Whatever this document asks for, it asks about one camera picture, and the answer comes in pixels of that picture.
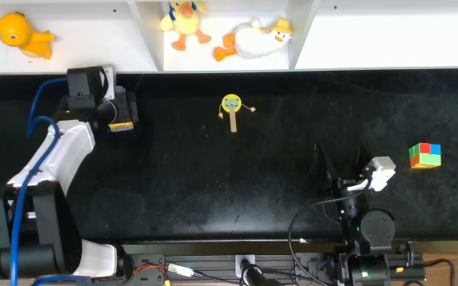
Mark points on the white plush duck with hat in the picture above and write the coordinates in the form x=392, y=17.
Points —
x=257, y=41

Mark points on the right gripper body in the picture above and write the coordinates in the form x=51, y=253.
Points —
x=346, y=186

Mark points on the yellow plush duck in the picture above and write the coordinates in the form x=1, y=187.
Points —
x=186, y=22

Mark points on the mounting rail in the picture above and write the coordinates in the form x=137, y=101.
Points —
x=221, y=270

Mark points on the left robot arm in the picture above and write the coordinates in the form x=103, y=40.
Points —
x=66, y=151

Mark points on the yellow rubber duck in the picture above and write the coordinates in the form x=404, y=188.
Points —
x=16, y=29

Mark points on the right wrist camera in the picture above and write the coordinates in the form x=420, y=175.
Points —
x=380, y=171

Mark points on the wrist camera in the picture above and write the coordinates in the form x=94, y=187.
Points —
x=380, y=171
x=109, y=81

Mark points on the many-coloured puzzle cube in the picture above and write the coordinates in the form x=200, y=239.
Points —
x=424, y=155

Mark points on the grey and yellow toy truck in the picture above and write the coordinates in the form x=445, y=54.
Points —
x=121, y=127

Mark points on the yellow wooden rattle drum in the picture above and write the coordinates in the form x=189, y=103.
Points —
x=231, y=103

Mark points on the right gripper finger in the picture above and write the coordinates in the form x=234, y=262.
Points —
x=360, y=163
x=320, y=171

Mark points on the white shelf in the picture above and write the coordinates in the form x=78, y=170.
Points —
x=372, y=39

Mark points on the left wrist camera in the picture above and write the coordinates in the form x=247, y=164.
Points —
x=109, y=81

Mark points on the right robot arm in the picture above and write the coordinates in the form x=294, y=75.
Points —
x=376, y=230

